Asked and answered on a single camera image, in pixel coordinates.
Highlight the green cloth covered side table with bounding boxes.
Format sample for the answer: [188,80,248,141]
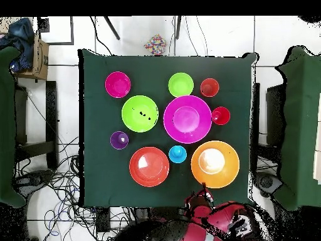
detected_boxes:
[274,45,321,211]
[0,46,27,208]

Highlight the red cup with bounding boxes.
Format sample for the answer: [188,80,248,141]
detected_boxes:
[211,106,231,126]

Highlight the dark green table cloth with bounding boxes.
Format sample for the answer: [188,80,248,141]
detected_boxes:
[78,48,259,209]

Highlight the black metal frame stand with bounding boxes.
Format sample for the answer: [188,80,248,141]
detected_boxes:
[14,80,59,171]
[250,82,287,174]

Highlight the red-orange cup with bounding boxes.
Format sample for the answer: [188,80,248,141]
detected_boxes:
[199,78,220,98]

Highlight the large green bowl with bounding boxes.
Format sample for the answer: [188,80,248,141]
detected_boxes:
[121,95,159,133]

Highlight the large orange bowl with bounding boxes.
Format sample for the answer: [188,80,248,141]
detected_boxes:
[191,140,241,190]

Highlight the blue cloth bundle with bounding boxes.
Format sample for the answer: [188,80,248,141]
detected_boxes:
[0,17,36,72]

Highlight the thin black square frame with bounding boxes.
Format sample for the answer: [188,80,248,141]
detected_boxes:
[37,16,75,46]

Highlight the purple cup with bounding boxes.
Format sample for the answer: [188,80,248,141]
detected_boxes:
[110,131,130,151]

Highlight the small green bowl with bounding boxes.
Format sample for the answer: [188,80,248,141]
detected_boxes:
[167,72,194,98]

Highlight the black tripod leg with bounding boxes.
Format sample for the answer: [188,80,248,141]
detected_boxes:
[175,16,182,40]
[103,16,120,40]

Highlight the black power strip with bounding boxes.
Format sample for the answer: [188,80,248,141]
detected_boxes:
[96,208,111,233]

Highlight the small pink bowl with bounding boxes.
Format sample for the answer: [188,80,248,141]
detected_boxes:
[104,71,132,99]

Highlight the colourful patterned box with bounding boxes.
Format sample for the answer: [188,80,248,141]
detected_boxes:
[144,34,167,56]

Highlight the blue cup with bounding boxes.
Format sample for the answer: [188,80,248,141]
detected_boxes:
[168,145,187,164]

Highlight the brown cardboard box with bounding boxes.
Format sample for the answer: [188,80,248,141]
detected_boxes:
[13,32,50,81]

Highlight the red-orange bowl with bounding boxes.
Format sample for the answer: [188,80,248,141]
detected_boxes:
[129,146,171,188]

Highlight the black pedestal leg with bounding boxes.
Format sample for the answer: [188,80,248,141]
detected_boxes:
[12,169,55,199]
[253,171,284,199]

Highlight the large pink bowl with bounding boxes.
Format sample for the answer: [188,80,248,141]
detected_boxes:
[163,95,213,144]

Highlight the blue cable loop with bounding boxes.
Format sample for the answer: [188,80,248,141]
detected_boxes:
[44,210,61,237]

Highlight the tangle of black cables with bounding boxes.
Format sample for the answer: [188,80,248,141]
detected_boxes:
[14,136,136,241]

